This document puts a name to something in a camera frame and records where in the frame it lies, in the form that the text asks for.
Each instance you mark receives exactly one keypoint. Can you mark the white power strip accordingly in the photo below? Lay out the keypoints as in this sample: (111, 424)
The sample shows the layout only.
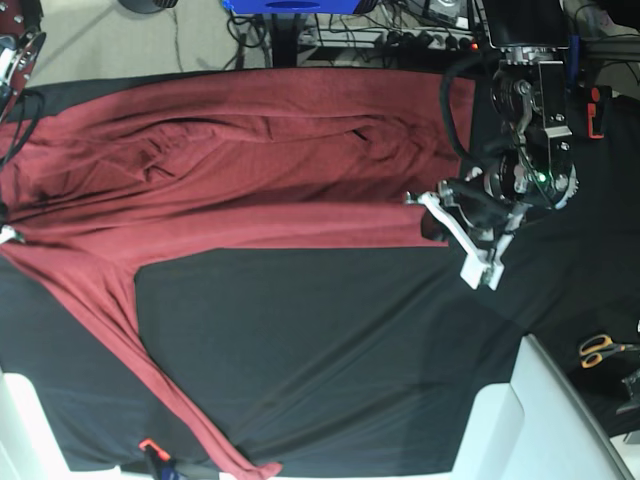
(434, 38)

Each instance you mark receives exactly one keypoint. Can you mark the red and black clamp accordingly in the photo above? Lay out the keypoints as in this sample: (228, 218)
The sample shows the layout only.
(597, 105)

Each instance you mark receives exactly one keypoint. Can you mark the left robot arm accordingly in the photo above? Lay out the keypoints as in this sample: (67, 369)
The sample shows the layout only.
(529, 168)

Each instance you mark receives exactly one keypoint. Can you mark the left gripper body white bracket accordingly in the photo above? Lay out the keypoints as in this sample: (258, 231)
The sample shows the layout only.
(479, 218)

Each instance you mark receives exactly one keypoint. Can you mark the dark red long-sleeve shirt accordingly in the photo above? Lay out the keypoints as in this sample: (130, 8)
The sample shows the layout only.
(278, 158)

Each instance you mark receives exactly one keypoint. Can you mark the blue and orange clamp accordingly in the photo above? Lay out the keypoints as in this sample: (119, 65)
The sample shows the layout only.
(160, 464)

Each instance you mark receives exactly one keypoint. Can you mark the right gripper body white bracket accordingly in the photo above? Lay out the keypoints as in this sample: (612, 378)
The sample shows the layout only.
(10, 234)

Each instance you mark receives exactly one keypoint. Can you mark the blue plastic bin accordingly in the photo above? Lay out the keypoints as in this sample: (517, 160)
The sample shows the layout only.
(336, 7)

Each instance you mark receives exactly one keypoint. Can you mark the white foam block right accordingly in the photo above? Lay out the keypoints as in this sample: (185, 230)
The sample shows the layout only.
(535, 426)

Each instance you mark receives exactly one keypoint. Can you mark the black table cloth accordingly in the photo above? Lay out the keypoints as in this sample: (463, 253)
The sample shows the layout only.
(341, 361)

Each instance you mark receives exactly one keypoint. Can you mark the yellow handled scissors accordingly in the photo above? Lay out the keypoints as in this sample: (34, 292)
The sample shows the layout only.
(596, 349)

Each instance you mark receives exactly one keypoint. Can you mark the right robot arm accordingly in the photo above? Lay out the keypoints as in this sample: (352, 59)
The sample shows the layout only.
(22, 40)

